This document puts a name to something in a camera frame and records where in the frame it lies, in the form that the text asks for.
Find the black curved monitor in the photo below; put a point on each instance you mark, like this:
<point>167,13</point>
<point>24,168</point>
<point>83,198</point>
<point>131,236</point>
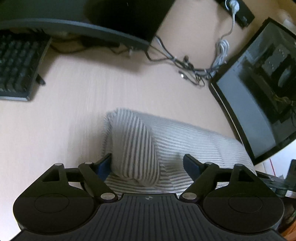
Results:
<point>131,23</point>

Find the black keyboard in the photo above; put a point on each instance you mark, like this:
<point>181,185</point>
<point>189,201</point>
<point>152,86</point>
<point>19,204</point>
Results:
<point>21,56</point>

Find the black white striped shirt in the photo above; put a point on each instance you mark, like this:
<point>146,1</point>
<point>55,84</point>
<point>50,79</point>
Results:
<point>147,152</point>

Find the computer tower case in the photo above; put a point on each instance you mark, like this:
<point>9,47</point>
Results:
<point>256,91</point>

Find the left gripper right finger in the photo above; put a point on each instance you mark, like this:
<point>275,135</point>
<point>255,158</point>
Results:
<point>203,175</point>

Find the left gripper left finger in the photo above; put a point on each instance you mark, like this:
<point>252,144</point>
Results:
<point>94,175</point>

